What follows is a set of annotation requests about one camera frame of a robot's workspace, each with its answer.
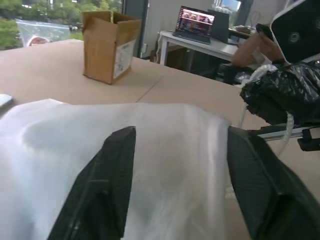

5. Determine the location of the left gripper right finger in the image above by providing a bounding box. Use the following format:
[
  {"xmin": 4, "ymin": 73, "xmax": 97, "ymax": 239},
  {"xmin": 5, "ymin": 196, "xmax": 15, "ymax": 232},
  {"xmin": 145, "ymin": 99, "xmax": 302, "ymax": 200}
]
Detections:
[{"xmin": 227, "ymin": 125, "xmax": 320, "ymax": 240}]

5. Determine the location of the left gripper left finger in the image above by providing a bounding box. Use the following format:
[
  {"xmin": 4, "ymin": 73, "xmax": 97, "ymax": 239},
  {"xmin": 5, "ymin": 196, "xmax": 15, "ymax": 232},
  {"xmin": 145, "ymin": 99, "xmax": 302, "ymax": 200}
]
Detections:
[{"xmin": 47, "ymin": 125, "xmax": 137, "ymax": 240}]

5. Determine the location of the white drawstring bag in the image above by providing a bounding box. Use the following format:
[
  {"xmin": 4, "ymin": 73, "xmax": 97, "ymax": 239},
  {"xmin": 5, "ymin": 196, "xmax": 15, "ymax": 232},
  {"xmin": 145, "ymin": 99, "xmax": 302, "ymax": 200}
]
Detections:
[{"xmin": 0, "ymin": 98, "xmax": 233, "ymax": 240}]

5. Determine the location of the black handheld phone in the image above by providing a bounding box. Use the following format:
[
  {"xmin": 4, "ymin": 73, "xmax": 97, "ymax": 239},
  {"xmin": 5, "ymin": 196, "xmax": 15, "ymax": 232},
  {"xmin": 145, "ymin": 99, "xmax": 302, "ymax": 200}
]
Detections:
[{"xmin": 255, "ymin": 23, "xmax": 276, "ymax": 42}]

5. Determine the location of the black crinkled plastic bag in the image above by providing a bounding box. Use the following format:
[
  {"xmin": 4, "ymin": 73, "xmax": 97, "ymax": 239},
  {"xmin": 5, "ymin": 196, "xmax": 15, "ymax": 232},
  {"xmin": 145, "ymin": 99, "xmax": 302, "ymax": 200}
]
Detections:
[{"xmin": 239, "ymin": 61, "xmax": 320, "ymax": 126}]

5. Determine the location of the clear zip plastic bag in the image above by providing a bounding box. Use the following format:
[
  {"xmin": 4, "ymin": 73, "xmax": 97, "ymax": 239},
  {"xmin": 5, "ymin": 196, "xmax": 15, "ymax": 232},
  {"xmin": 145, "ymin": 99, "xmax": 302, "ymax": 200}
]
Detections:
[{"xmin": 15, "ymin": 18, "xmax": 71, "ymax": 48}]

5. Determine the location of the person hand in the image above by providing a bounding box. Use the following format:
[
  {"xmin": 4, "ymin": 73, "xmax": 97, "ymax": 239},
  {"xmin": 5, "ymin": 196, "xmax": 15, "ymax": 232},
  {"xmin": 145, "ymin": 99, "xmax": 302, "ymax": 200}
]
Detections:
[{"xmin": 258, "ymin": 32, "xmax": 285, "ymax": 64}]

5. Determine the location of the white bubble wrap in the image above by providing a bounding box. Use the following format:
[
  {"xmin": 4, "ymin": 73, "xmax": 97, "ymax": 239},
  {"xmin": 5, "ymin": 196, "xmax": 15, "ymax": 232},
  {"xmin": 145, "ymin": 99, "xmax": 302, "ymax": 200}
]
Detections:
[{"xmin": 234, "ymin": 63, "xmax": 279, "ymax": 88}]

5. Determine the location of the open cardboard box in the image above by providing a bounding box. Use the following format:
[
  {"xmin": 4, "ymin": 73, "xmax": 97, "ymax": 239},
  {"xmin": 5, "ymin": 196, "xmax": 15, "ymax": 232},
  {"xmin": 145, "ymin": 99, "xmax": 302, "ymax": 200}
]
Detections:
[{"xmin": 81, "ymin": 10, "xmax": 142, "ymax": 86}]

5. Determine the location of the white desk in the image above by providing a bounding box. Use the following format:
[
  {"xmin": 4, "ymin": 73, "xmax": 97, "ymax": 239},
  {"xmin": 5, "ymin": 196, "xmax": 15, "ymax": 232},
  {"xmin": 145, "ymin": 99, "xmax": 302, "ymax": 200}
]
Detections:
[{"xmin": 158, "ymin": 29, "xmax": 242, "ymax": 74}]

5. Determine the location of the black case behind laptop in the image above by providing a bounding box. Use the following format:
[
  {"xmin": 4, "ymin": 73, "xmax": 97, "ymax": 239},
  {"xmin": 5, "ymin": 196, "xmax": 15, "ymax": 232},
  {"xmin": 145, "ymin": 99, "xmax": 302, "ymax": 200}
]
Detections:
[{"xmin": 207, "ymin": 9, "xmax": 231, "ymax": 45}]

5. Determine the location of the open laptop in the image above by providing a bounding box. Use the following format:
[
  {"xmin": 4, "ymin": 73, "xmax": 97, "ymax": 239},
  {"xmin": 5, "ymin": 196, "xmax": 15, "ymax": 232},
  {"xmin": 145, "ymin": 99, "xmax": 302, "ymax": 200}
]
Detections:
[{"xmin": 171, "ymin": 5, "xmax": 217, "ymax": 46}]

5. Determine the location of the aluminium profile rail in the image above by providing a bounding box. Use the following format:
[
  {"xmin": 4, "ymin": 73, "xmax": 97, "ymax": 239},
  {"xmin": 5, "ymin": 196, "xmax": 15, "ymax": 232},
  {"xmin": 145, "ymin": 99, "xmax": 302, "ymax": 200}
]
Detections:
[{"xmin": 256, "ymin": 124, "xmax": 320, "ymax": 152}]

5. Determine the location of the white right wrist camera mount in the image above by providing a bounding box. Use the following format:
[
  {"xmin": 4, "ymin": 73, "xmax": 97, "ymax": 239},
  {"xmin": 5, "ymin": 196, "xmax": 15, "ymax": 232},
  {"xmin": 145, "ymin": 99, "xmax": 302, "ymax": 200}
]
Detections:
[{"xmin": 270, "ymin": 0, "xmax": 320, "ymax": 65}]

